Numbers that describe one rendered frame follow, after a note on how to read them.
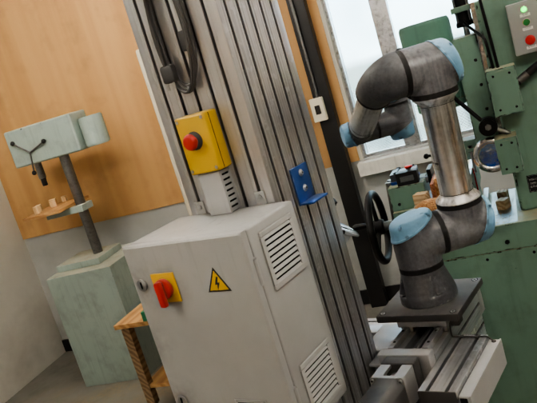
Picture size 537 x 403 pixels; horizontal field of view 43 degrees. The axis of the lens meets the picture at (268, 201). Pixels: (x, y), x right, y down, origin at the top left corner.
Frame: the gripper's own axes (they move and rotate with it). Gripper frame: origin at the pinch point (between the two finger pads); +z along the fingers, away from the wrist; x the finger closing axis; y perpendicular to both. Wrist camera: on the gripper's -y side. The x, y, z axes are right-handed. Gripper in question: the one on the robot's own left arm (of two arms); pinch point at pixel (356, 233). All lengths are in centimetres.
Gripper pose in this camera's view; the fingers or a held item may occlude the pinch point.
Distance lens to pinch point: 256.9
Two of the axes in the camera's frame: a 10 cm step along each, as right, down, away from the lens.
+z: 9.1, 3.0, -2.9
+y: -2.2, 9.3, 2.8
